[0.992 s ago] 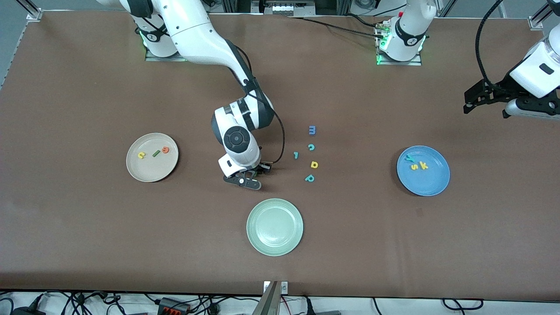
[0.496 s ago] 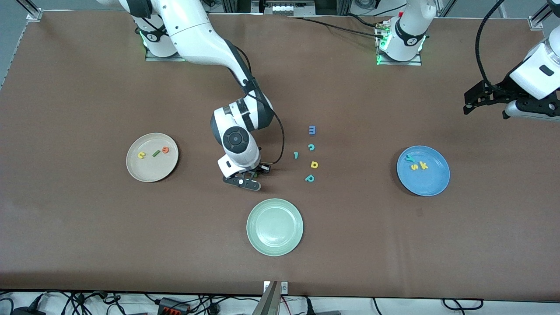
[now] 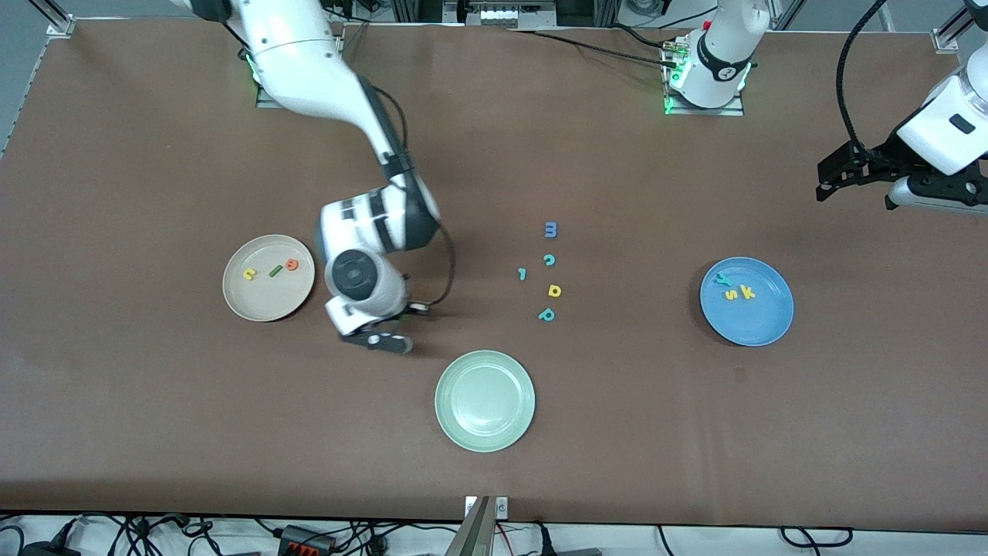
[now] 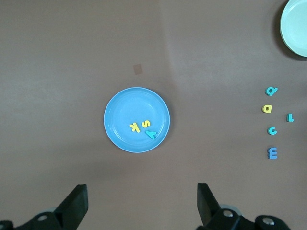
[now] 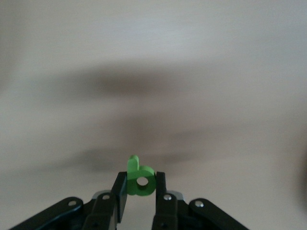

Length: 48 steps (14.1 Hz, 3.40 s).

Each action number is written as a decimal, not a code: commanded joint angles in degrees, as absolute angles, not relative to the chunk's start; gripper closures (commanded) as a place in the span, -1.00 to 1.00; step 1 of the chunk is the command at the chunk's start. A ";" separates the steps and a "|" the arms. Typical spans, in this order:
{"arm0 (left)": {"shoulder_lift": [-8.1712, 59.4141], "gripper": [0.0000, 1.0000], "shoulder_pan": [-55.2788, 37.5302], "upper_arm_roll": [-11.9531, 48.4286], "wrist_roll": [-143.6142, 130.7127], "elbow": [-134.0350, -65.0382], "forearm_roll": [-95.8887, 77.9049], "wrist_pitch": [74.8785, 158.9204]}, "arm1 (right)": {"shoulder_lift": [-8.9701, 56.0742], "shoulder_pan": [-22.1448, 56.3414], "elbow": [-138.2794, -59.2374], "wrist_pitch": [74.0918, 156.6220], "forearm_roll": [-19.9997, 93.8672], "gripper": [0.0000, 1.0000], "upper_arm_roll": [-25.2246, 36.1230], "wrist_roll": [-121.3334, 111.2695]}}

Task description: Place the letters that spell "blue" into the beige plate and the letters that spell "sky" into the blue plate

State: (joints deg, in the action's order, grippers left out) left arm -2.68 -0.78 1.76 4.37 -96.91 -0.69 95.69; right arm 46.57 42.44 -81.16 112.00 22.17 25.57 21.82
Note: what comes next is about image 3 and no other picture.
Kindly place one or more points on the grey connector box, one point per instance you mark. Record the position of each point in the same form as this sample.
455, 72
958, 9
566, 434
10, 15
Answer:
505, 14

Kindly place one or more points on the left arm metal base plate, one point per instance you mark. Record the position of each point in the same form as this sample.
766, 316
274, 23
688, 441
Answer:
706, 111

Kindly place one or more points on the blue plate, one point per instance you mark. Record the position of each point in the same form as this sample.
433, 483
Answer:
760, 316

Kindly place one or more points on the beige brown plate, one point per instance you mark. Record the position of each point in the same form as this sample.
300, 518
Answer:
262, 297

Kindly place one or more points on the white pole bracket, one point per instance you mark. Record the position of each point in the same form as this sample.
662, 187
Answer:
502, 506

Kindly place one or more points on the grey camera mount pole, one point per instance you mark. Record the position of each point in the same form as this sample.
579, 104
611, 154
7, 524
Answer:
472, 533

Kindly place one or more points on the teal foam letter p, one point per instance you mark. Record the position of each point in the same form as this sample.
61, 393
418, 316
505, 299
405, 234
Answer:
541, 316

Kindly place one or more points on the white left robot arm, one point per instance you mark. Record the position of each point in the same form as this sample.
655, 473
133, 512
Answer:
722, 54

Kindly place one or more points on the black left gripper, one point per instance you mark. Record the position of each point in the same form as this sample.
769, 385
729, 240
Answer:
882, 157

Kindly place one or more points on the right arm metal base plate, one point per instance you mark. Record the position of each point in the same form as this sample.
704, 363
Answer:
262, 102

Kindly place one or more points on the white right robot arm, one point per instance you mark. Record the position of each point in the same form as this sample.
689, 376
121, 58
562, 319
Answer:
309, 62

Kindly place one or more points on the aluminium corner rail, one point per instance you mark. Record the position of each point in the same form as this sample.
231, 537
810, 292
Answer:
60, 27
945, 38

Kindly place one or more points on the black red power adapter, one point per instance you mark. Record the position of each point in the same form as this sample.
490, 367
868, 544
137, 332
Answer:
305, 538

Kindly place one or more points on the pale green plate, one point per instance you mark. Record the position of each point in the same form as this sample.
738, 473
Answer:
485, 401

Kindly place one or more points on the teal foam letter y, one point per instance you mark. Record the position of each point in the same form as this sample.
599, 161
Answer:
724, 279

